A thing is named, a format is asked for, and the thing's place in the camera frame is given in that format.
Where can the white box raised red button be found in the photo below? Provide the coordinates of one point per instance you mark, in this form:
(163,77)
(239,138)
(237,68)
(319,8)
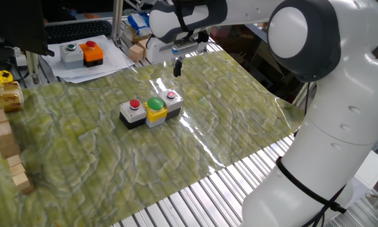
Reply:
(133,115)

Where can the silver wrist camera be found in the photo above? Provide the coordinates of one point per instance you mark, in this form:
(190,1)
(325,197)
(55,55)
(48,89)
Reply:
(189,47)

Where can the green marble pattern mat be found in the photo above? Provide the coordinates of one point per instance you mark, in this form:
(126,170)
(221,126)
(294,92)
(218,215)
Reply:
(82,142)

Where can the blue white package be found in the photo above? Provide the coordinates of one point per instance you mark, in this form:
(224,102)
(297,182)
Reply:
(138,22)

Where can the bread loaf in bag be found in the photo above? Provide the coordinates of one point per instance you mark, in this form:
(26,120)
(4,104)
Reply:
(3,97)

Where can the grey box green button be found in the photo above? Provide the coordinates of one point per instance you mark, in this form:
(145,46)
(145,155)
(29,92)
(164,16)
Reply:
(71,56)

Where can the aluminium frame post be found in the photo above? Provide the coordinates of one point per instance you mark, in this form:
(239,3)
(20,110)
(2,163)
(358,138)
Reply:
(117,22)
(33,67)
(299,96)

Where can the small orange object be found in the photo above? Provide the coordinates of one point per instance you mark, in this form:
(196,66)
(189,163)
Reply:
(91,15)

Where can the black keyboard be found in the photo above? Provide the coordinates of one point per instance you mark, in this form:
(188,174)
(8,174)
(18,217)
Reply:
(78,31)

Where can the black monitor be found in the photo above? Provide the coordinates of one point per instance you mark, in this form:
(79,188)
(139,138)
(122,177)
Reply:
(15,25)

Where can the wooden cube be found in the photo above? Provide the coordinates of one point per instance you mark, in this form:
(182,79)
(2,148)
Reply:
(143,47)
(135,53)

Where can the white power adapter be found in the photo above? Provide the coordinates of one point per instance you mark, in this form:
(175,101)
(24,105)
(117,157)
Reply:
(19,58)

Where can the white paper sheets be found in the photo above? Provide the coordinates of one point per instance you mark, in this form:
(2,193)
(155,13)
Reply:
(113,56)

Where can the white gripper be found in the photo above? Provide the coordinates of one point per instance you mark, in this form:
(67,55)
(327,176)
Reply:
(159,52)

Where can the small wooden block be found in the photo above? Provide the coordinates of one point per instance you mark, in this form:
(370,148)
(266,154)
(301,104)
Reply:
(17,169)
(14,160)
(20,181)

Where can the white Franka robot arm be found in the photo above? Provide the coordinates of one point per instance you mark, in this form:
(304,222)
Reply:
(318,157)

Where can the orange box red button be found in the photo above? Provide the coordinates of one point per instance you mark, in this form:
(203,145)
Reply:
(93,53)

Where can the yellow box green mushroom button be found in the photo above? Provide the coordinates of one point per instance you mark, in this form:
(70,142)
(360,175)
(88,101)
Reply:
(156,110)

